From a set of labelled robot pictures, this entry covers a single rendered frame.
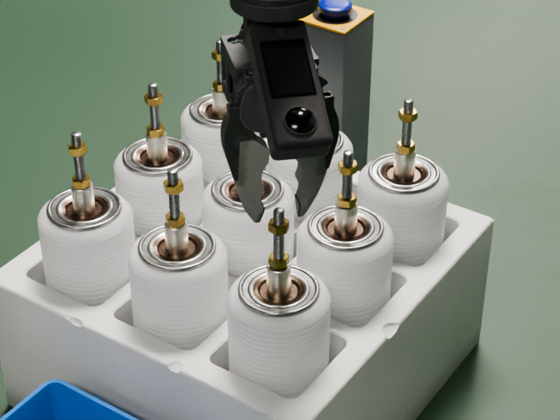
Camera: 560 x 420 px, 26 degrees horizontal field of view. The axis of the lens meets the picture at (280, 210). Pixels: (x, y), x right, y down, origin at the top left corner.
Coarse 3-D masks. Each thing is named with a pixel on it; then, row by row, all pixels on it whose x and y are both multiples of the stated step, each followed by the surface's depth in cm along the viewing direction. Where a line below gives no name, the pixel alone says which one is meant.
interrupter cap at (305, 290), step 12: (252, 276) 113; (264, 276) 113; (300, 276) 113; (312, 276) 113; (240, 288) 111; (252, 288) 111; (264, 288) 112; (300, 288) 111; (312, 288) 111; (240, 300) 110; (252, 300) 110; (264, 300) 110; (276, 300) 110; (288, 300) 110; (300, 300) 110; (312, 300) 110; (264, 312) 108; (276, 312) 108; (288, 312) 108; (300, 312) 109
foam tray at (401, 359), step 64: (448, 256) 128; (0, 320) 127; (64, 320) 120; (128, 320) 123; (384, 320) 119; (448, 320) 131; (128, 384) 119; (192, 384) 113; (256, 384) 112; (320, 384) 112; (384, 384) 121
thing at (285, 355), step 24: (240, 312) 109; (312, 312) 109; (240, 336) 110; (264, 336) 109; (288, 336) 108; (312, 336) 110; (240, 360) 112; (264, 360) 110; (288, 360) 110; (312, 360) 112; (264, 384) 112; (288, 384) 112
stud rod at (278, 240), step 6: (276, 210) 106; (282, 210) 106; (276, 216) 106; (282, 216) 106; (276, 222) 107; (282, 222) 107; (276, 240) 108; (282, 240) 108; (276, 246) 108; (282, 246) 108; (276, 252) 109; (282, 252) 109; (276, 258) 109; (282, 258) 109
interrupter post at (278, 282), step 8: (288, 264) 110; (272, 272) 109; (280, 272) 109; (288, 272) 110; (272, 280) 110; (280, 280) 109; (288, 280) 110; (272, 288) 110; (280, 288) 110; (288, 288) 111; (272, 296) 111; (280, 296) 110
